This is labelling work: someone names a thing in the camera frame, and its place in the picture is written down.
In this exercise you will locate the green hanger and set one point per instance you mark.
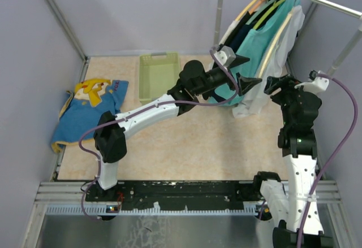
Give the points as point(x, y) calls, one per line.
point(264, 12)

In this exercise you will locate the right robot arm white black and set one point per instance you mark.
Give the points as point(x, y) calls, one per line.
point(293, 208)

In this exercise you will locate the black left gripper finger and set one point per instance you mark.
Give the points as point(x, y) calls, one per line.
point(245, 84)
point(238, 61)

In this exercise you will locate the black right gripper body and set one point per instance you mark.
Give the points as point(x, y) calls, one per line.
point(288, 92)

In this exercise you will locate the blue Pikachu t-shirt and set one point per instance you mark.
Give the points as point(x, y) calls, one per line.
point(84, 107)

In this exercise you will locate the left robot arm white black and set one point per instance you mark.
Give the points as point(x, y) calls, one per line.
point(114, 130)

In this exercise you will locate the dark navy t-shirt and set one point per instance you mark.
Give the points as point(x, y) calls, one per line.
point(236, 39)

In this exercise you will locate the teal t-shirt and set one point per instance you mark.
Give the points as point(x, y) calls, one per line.
point(253, 47)

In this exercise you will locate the light green plastic basket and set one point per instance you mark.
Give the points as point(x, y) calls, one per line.
point(158, 72)

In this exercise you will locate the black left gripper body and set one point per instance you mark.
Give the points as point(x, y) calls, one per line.
point(215, 78)

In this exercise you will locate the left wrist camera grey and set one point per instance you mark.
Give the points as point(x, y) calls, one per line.
point(224, 56)

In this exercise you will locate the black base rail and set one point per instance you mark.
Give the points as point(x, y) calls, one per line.
point(174, 195)

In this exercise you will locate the yellow hanger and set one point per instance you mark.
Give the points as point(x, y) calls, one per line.
point(245, 10)

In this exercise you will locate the black t-shirt white trim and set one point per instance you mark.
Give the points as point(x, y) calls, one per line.
point(234, 26)

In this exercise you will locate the cream hanger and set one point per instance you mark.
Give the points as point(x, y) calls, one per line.
point(287, 21)

